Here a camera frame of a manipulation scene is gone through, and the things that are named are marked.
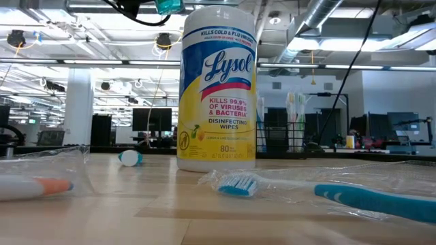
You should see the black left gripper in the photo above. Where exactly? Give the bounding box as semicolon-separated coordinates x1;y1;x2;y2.
115;0;140;20

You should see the Lysol disinfecting wipes canister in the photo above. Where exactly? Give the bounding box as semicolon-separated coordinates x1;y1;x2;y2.
176;5;258;174

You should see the blue toothbrush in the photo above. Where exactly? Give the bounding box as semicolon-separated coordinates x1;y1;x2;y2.
198;168;436;225

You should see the ceiling light strip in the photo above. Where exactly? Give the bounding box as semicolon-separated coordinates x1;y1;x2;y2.
0;58;181;65
258;63;436;71

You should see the black office monitor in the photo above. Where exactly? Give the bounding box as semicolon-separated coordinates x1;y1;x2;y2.
131;108;173;133

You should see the white building pillar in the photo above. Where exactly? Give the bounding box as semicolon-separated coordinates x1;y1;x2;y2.
63;67;95;146

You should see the black office cabinet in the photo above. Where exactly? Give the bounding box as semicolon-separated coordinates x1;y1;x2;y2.
90;114;112;148

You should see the grey office chair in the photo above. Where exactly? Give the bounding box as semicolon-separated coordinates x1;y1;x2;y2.
36;130;65;147

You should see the black mesh organizer caddy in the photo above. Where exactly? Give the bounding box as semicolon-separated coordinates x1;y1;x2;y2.
255;120;307;154

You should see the wrapped white orange toothbrush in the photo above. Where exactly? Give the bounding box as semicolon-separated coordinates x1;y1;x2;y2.
0;173;98;202

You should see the dark desk monitor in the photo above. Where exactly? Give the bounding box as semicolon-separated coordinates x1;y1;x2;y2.
387;112;420;133

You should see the black ceiling camera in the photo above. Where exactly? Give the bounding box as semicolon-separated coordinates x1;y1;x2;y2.
6;29;27;48
155;32;173;51

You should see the silver ventilation duct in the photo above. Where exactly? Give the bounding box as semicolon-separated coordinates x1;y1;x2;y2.
276;0;343;64

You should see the black rectangular rig frame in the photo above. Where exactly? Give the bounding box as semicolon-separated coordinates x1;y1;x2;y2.
300;92;350;144

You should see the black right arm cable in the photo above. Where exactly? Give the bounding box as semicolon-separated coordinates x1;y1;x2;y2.
316;0;383;146

